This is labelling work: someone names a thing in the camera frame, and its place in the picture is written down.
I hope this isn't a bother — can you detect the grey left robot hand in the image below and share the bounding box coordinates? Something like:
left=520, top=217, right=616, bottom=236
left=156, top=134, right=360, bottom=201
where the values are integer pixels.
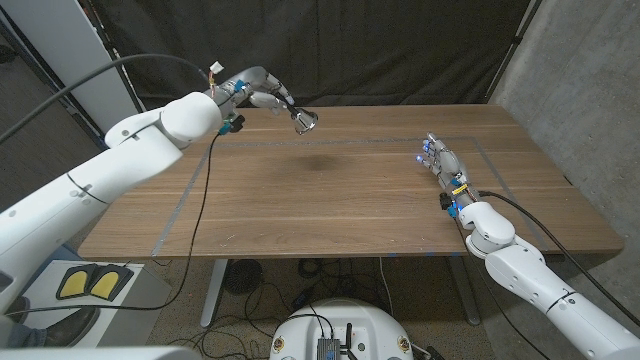
left=212, top=66, right=296, bottom=119

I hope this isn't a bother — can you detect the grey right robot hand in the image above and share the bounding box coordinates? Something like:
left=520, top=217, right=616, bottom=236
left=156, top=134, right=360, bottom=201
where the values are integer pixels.
left=414, top=132, right=477, bottom=201

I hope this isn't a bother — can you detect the silver handbell with black handle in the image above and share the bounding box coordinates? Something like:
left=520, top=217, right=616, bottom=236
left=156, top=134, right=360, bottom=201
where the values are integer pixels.
left=284, top=102, right=320, bottom=136

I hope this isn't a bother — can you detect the black backdrop cloth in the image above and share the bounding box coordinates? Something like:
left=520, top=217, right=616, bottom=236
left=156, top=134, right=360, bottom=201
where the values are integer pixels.
left=92, top=0, right=531, bottom=136

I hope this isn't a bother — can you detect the black backdrop stand pole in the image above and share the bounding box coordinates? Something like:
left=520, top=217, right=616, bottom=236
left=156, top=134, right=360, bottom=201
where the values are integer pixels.
left=78, top=0, right=160, bottom=146
left=483, top=0, right=544, bottom=105

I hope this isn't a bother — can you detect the grey table leg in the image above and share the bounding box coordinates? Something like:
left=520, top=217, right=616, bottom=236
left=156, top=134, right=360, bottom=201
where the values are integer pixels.
left=447, top=255, right=482, bottom=326

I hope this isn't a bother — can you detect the white robot torso base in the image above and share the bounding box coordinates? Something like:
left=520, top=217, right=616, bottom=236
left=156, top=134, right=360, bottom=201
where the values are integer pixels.
left=269, top=298, right=415, bottom=360

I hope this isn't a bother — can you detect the black round floor fan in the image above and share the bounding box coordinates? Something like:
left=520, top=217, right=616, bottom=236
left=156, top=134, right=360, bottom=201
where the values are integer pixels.
left=223, top=258, right=265, bottom=296

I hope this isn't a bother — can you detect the white leaning panel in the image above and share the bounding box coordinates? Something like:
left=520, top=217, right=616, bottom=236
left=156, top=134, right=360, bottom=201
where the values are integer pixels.
left=0, top=0, right=156, bottom=159

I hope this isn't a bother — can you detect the white table leg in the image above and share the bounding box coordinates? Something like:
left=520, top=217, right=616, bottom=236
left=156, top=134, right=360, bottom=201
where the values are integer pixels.
left=200, top=258, right=230, bottom=329

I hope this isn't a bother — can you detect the grey radio box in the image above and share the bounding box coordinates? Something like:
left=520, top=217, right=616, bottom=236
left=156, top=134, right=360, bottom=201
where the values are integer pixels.
left=316, top=337, right=342, bottom=360

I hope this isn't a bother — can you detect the white pedal platform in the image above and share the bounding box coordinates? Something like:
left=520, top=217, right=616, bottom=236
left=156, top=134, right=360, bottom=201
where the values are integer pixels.
left=22, top=259, right=174, bottom=349

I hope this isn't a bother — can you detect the yellow black foot pedal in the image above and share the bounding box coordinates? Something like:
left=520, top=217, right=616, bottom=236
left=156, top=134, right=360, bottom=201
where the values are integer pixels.
left=87, top=264, right=135, bottom=302
left=55, top=263, right=97, bottom=301

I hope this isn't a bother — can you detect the dark leather shoe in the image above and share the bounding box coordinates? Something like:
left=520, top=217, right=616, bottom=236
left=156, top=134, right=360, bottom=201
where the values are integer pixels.
left=43, top=306, right=101, bottom=348

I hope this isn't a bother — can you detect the person's blue jeans leg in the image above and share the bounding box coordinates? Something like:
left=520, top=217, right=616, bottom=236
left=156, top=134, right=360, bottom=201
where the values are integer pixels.
left=4, top=322, right=49, bottom=349

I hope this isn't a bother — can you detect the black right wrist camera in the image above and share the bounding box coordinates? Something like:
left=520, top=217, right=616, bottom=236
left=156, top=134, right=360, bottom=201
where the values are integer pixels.
left=438, top=192, right=459, bottom=220

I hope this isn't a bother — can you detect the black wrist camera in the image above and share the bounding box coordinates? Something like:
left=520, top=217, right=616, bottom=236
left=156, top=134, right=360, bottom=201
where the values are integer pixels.
left=438, top=192, right=459, bottom=220
left=218, top=114, right=246, bottom=136

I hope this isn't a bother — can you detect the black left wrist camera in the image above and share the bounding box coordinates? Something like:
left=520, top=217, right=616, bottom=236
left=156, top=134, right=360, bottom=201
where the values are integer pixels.
left=218, top=114, right=246, bottom=136

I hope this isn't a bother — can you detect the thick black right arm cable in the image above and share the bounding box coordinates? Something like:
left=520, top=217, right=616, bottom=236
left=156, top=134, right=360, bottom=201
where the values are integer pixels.
left=478, top=189, right=640, bottom=329

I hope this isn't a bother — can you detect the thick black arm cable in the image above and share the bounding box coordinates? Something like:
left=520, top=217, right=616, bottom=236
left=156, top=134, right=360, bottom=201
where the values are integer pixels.
left=0, top=53, right=211, bottom=146
left=478, top=189, right=640, bottom=329

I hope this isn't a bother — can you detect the thin black left wrist cable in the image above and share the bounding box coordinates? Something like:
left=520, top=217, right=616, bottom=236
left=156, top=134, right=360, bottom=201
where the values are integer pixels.
left=4, top=130, right=222, bottom=316

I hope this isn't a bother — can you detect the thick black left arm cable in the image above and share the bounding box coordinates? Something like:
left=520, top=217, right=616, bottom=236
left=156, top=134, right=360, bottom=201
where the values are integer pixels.
left=0, top=53, right=211, bottom=146

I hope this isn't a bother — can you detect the white floor cable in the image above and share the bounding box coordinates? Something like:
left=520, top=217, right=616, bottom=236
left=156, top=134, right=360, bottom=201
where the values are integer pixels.
left=378, top=257, right=396, bottom=317

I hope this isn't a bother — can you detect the black floor cable tangle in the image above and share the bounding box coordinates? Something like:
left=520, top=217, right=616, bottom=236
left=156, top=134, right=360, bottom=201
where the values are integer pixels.
left=164, top=257, right=396, bottom=360

